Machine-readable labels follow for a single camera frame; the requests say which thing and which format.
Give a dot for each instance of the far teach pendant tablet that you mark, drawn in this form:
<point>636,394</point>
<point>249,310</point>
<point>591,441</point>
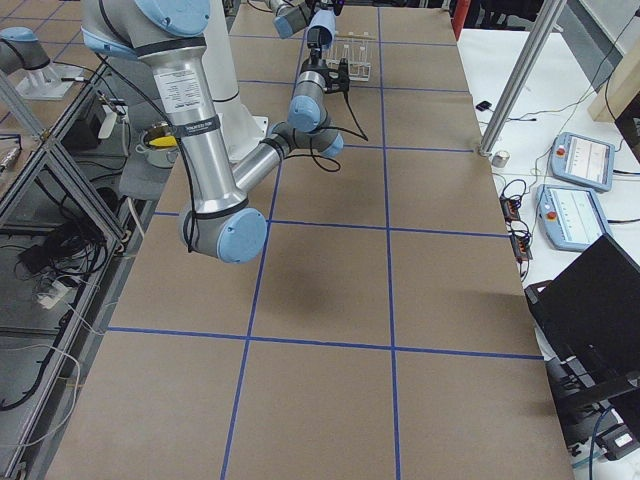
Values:
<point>583,161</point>

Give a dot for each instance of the black laptop on stand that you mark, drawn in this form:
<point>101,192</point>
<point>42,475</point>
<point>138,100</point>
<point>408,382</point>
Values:
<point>590,311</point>

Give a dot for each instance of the aluminium frame post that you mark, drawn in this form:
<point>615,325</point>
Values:
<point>529,54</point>

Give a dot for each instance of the near teach pendant tablet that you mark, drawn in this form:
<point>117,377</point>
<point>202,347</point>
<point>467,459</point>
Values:
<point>572,217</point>

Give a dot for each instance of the light blue plastic cup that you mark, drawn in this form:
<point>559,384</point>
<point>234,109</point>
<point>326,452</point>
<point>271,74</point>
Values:
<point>324,18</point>

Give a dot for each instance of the steel bowl with corn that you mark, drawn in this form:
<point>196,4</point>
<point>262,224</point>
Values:
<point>157,145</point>

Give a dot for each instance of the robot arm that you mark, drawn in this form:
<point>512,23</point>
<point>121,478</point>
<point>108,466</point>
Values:
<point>290,17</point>
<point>169,37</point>

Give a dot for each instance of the teach pendant tablet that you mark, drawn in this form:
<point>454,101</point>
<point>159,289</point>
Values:
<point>583,161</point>
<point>572,217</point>

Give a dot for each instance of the small silver cylinder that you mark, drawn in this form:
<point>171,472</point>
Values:
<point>500,159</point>

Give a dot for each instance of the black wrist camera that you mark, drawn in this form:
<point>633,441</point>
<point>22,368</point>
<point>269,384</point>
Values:
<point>337,80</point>

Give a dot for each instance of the white wire cup holder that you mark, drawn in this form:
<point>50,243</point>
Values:
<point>355,49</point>

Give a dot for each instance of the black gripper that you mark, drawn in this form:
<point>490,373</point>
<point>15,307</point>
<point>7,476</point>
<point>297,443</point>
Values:
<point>314,51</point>

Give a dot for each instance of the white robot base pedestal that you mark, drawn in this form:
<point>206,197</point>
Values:
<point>240,129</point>

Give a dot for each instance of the small black device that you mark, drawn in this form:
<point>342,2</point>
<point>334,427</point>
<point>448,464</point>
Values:
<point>483,105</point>

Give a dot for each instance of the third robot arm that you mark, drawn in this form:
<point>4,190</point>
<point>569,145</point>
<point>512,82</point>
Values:
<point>43,79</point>

